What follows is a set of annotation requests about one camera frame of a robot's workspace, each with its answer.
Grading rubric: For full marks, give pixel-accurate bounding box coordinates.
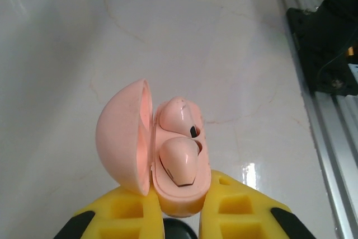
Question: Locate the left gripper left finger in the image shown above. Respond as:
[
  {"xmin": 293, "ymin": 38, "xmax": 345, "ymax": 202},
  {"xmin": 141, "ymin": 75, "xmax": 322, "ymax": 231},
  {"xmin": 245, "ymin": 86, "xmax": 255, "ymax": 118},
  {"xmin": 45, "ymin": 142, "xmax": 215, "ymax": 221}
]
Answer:
[{"xmin": 55, "ymin": 185, "xmax": 163, "ymax": 239}]

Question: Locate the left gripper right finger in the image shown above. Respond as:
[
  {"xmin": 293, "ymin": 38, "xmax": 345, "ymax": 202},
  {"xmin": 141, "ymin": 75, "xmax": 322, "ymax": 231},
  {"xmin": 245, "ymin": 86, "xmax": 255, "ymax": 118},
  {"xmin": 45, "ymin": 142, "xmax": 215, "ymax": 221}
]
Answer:
[{"xmin": 197, "ymin": 169, "xmax": 322, "ymax": 239}]

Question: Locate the black earbud charging case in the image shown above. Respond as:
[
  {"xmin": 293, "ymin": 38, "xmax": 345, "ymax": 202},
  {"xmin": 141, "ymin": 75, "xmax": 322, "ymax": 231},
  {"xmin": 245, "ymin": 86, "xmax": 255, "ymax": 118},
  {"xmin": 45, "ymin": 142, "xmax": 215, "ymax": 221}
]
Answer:
[{"xmin": 163, "ymin": 218, "xmax": 199, "ymax": 239}]

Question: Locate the pink earbud charging case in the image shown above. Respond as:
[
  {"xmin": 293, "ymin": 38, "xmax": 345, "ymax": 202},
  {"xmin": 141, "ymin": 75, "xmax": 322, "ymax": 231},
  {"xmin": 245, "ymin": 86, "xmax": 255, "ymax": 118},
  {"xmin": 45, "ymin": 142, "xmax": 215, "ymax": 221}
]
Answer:
[{"xmin": 95, "ymin": 78, "xmax": 212, "ymax": 219}]

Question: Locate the pink wireless earbud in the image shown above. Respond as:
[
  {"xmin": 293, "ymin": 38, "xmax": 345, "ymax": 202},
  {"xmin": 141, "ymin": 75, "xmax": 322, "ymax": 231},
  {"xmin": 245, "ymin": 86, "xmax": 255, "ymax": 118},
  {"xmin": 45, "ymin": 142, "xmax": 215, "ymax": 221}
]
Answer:
[
  {"xmin": 158, "ymin": 96, "xmax": 202, "ymax": 139},
  {"xmin": 157, "ymin": 137, "xmax": 201, "ymax": 188}
]

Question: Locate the aluminium frame rail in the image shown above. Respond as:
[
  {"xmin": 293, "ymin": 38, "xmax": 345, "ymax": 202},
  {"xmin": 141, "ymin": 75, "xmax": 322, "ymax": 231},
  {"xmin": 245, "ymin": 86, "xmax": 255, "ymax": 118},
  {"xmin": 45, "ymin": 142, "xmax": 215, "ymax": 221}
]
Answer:
[{"xmin": 270, "ymin": 0, "xmax": 358, "ymax": 239}]

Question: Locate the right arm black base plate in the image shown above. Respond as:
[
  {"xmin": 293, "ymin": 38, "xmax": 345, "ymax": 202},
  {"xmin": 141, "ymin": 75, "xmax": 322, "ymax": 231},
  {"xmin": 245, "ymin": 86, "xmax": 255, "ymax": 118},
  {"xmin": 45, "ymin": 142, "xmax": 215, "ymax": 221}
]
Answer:
[{"xmin": 285, "ymin": 5, "xmax": 358, "ymax": 97}]

